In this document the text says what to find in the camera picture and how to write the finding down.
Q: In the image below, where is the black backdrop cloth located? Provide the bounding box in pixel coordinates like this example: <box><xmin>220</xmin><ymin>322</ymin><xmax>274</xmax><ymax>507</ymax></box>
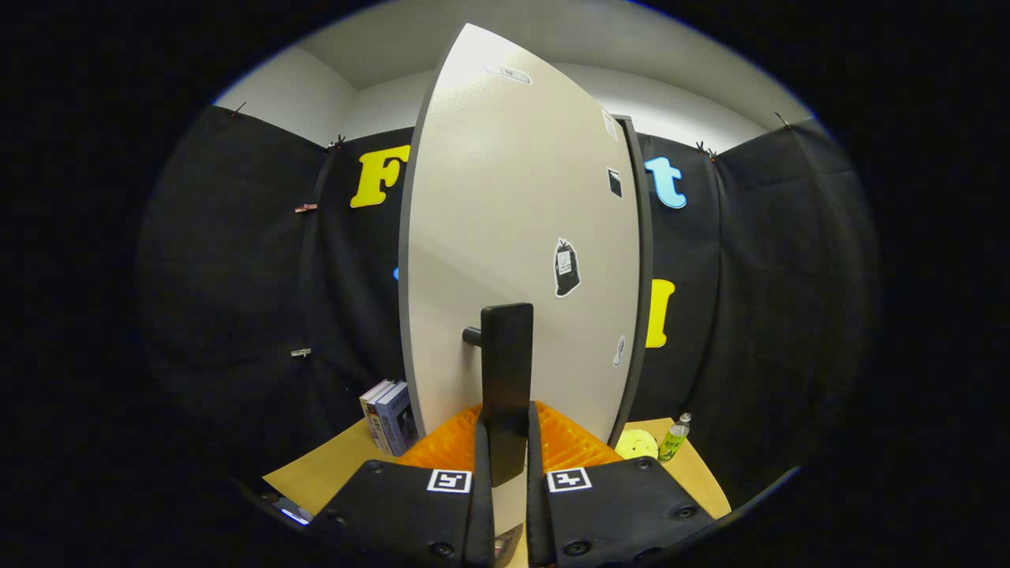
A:
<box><xmin>138</xmin><ymin>105</ymin><xmax>881</xmax><ymax>506</ymax></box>

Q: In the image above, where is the beige shoe cabinet door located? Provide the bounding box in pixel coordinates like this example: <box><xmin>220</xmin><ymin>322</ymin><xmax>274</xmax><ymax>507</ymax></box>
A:
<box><xmin>398</xmin><ymin>22</ymin><xmax>642</xmax><ymax>525</ymax></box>

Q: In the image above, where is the yellow round item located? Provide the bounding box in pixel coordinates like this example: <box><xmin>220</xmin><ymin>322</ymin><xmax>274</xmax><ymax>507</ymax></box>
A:
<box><xmin>615</xmin><ymin>429</ymin><xmax>659</xmax><ymax>461</ymax></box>

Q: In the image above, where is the grey shoe cabinet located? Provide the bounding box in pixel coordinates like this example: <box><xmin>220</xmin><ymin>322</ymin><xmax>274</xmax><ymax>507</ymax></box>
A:
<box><xmin>612</xmin><ymin>114</ymin><xmax>654</xmax><ymax>447</ymax></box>

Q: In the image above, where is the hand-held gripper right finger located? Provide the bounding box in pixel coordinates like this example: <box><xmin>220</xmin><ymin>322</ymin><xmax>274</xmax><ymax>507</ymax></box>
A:
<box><xmin>526</xmin><ymin>400</ymin><xmax>717</xmax><ymax>568</ymax></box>

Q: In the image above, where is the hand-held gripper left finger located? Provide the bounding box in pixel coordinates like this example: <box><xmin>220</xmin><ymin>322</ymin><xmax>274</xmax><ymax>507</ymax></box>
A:
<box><xmin>310</xmin><ymin>402</ymin><xmax>498</xmax><ymax>568</ymax></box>

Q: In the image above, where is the thin pale book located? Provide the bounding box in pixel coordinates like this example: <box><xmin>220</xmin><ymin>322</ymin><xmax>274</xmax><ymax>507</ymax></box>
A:
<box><xmin>367</xmin><ymin>381</ymin><xmax>399</xmax><ymax>456</ymax></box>

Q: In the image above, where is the black door handle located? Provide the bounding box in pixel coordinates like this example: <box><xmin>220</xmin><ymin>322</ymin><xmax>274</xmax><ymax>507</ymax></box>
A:
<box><xmin>462</xmin><ymin>302</ymin><xmax>534</xmax><ymax>488</ymax></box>

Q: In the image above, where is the dark phone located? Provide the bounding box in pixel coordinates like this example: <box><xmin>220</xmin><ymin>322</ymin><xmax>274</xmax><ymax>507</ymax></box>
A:
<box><xmin>272</xmin><ymin>495</ymin><xmax>314</xmax><ymax>527</ymax></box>

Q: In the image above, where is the green plastic bottle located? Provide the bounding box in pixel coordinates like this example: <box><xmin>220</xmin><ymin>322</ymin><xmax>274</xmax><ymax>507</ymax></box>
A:
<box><xmin>657</xmin><ymin>413</ymin><xmax>692</xmax><ymax>463</ymax></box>

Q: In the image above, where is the white book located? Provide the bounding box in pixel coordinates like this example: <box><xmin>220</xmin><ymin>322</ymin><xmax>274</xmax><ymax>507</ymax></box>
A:
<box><xmin>360</xmin><ymin>379</ymin><xmax>391</xmax><ymax>450</ymax></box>

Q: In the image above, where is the blue book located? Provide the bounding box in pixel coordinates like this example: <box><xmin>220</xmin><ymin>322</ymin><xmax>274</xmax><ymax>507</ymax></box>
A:
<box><xmin>376</xmin><ymin>382</ymin><xmax>419</xmax><ymax>458</ymax></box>

